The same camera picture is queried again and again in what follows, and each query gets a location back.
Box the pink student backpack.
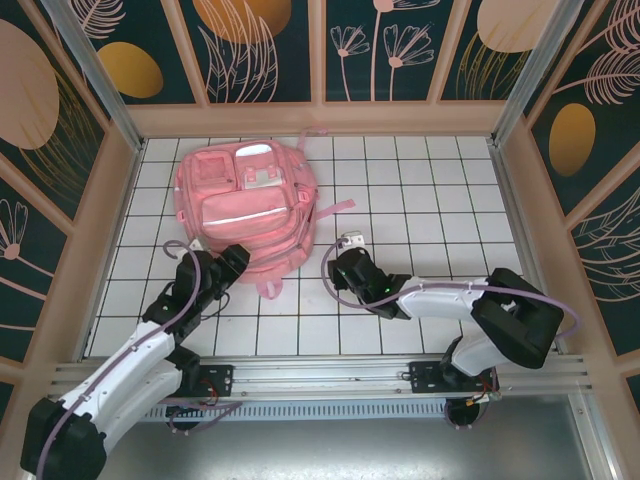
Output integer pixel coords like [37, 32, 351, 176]
[173, 127, 356, 300]

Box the grey metal panel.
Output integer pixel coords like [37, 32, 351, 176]
[29, 399, 614, 480]

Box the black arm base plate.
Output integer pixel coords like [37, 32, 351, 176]
[408, 360, 501, 396]
[192, 363, 235, 399]

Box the aluminium mounting rail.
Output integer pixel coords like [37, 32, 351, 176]
[49, 352, 594, 401]

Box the base wire bundle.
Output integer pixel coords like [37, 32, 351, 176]
[467, 388, 501, 407]
[167, 398, 214, 417]

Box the aluminium side frame bar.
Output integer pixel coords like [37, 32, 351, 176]
[489, 139, 619, 480]
[77, 142, 146, 362]

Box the slotted grey cable duct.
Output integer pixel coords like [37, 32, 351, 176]
[144, 402, 451, 425]

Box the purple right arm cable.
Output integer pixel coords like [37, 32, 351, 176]
[319, 237, 581, 396]

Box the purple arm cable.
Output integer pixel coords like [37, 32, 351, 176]
[39, 239, 246, 480]
[319, 237, 581, 396]

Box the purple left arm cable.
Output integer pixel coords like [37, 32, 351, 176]
[39, 239, 246, 480]

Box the aluminium corner post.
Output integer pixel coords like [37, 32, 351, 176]
[492, 0, 584, 147]
[42, 0, 146, 154]

